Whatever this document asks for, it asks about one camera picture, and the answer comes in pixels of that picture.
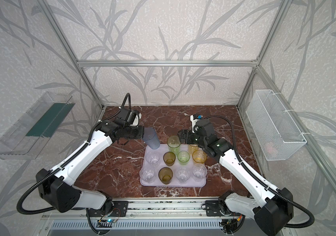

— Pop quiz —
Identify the tall green plastic cup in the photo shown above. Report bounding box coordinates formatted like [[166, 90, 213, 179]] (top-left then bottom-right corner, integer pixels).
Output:
[[167, 135, 181, 155]]

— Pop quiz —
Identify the tall yellow plastic cup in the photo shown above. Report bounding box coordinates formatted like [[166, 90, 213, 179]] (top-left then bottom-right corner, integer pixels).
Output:
[[188, 145, 199, 155]]

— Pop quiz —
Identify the yellow transparent plastic cup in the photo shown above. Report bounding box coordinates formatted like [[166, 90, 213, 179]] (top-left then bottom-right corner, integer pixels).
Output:
[[192, 149, 207, 164]]

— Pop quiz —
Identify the small green plastic cup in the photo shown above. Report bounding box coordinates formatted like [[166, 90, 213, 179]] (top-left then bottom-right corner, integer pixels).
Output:
[[177, 150, 190, 165]]

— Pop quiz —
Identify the amber dimpled cup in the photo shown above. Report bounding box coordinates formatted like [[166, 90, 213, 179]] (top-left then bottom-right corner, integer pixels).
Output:
[[158, 167, 173, 184], [163, 151, 176, 166]]

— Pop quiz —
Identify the blue frosted plastic cup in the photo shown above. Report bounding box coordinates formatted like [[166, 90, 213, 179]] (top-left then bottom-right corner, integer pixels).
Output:
[[142, 127, 160, 149]]

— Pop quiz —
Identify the clear faceted cup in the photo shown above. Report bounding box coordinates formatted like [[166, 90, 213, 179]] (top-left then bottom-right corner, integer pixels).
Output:
[[175, 167, 191, 184], [145, 151, 160, 167], [192, 163, 207, 182], [140, 166, 156, 183]]

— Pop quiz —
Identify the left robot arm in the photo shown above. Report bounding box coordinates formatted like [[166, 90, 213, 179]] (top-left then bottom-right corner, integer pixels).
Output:
[[36, 121, 144, 212]]

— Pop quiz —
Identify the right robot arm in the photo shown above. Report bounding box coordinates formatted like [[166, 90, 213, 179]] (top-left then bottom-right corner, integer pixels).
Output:
[[178, 129, 293, 236]]

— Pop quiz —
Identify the lilac plastic tray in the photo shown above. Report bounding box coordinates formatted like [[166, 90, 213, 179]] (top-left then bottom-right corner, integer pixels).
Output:
[[140, 144, 207, 187]]

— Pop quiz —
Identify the green pad in bin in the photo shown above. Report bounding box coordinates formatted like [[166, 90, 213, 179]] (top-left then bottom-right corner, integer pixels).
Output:
[[26, 103, 75, 138]]

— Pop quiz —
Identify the small circuit board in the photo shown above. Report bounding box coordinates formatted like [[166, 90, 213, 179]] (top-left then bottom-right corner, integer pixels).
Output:
[[98, 218, 118, 224]]

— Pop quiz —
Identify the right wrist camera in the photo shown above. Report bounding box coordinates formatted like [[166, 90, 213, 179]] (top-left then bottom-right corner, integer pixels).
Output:
[[190, 114, 216, 137]]

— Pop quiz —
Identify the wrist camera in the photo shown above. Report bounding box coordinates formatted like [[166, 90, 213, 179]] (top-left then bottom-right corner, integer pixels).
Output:
[[115, 107, 141, 127], [190, 114, 216, 137]]

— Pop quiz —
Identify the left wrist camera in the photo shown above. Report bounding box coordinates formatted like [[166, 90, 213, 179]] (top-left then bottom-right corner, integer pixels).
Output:
[[115, 107, 141, 127]]

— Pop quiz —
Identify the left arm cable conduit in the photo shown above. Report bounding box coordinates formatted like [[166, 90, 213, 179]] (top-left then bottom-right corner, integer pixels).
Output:
[[16, 92, 132, 215]]

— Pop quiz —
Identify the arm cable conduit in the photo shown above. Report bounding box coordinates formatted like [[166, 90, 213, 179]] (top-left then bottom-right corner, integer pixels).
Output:
[[16, 92, 132, 215], [204, 115, 315, 229]]

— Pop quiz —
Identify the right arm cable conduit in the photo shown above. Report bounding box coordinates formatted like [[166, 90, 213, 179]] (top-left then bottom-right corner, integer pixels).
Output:
[[204, 115, 315, 229]]

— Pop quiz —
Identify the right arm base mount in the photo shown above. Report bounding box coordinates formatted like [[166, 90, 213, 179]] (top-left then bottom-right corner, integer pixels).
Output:
[[205, 200, 231, 216]]

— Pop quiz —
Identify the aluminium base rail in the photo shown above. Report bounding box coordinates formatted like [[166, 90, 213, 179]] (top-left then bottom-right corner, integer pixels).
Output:
[[42, 198, 286, 220]]

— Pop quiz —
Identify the white wire mesh basket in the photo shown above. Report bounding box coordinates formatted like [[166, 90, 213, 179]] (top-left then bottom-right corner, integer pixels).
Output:
[[246, 89, 307, 161]]

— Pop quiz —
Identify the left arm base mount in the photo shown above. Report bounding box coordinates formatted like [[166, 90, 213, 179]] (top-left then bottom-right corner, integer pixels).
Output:
[[97, 201, 129, 217]]

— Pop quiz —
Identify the clear plastic wall bin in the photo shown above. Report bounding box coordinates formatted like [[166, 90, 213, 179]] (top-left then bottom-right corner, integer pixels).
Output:
[[0, 92, 74, 160]]

